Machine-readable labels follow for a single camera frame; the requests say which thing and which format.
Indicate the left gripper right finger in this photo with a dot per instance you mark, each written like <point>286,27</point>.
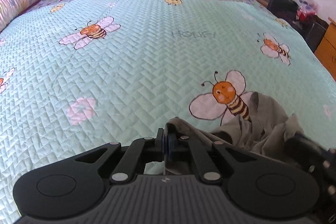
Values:
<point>188,156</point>

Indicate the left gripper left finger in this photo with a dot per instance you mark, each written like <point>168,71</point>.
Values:
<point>137,155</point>

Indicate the grey t-shirt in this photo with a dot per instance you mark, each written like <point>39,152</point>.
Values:
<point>265,133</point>

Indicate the mint quilted bee bedspread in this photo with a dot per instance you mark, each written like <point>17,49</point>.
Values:
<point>83,73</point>

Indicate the wooden cabinet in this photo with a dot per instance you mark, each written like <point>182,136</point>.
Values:
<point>326,51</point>

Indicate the black chair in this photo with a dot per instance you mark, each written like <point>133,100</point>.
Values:
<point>312,28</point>

